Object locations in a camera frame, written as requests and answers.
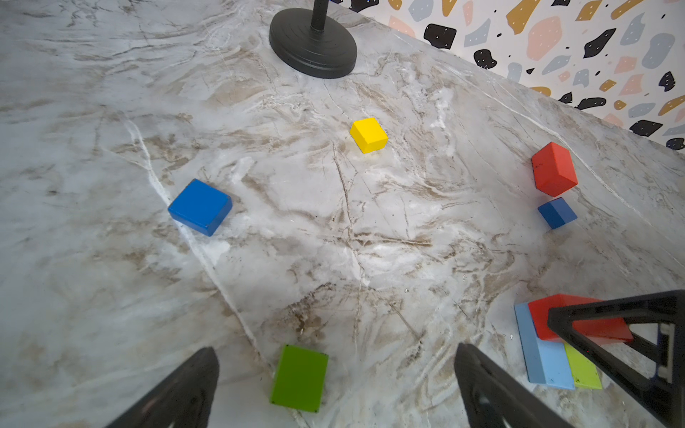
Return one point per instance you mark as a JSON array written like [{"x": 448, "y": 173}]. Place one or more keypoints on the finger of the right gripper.
[{"x": 652, "y": 325}]

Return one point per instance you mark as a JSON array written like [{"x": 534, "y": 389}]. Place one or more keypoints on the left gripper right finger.
[{"x": 493, "y": 398}]

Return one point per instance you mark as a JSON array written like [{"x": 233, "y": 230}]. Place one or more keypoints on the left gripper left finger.
[{"x": 183, "y": 399}]

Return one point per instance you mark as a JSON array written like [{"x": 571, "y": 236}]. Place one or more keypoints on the light blue long block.
[{"x": 546, "y": 362}]

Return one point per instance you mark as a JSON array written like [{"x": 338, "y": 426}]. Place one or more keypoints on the lime green long block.
[{"x": 584, "y": 373}]

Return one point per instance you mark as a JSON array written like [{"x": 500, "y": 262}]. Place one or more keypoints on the dark blue square block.
[{"x": 201, "y": 207}]

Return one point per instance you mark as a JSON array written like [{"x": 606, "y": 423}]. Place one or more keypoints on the red upright block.
[{"x": 553, "y": 170}]

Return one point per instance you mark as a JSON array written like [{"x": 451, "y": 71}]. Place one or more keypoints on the small blue cube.
[{"x": 557, "y": 213}]

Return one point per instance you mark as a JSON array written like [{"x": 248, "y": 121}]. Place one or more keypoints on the small yellow cube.
[{"x": 368, "y": 135}]

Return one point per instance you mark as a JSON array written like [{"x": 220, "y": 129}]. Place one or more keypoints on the black microphone stand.
[{"x": 312, "y": 43}]

